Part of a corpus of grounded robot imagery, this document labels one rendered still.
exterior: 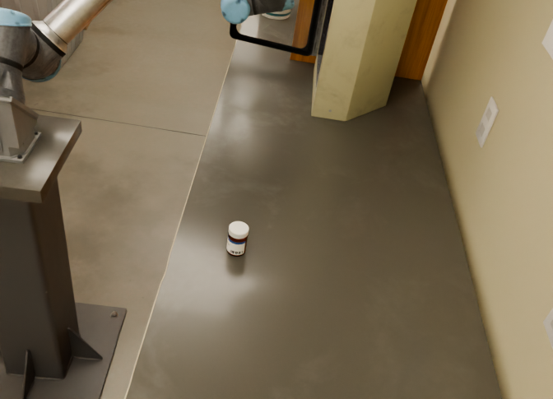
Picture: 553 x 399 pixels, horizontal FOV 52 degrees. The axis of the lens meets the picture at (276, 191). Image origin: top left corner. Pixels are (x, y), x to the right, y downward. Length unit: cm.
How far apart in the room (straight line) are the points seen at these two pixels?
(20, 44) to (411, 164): 109
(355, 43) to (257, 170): 47
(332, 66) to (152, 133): 177
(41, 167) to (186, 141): 180
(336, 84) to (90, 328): 131
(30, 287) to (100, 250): 81
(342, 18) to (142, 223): 149
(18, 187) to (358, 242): 83
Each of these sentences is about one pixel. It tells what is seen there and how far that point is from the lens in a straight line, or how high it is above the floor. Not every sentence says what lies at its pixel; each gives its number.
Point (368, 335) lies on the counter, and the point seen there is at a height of 94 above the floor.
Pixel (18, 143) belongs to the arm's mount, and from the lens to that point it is 154.
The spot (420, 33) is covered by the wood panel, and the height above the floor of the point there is 111.
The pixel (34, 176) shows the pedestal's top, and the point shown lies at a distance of 152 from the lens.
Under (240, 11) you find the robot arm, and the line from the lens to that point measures 155.
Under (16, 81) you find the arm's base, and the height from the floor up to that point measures 112.
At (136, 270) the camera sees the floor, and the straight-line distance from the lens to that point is 253.
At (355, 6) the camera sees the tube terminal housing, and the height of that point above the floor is 131.
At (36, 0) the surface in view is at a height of 48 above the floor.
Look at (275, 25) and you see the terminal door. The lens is 204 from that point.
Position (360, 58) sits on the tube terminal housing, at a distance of 172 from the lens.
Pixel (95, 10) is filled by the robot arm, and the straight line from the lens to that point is 168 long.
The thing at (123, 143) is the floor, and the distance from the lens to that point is 323.
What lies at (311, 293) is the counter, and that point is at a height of 94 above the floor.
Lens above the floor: 187
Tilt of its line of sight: 39 degrees down
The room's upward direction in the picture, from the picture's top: 10 degrees clockwise
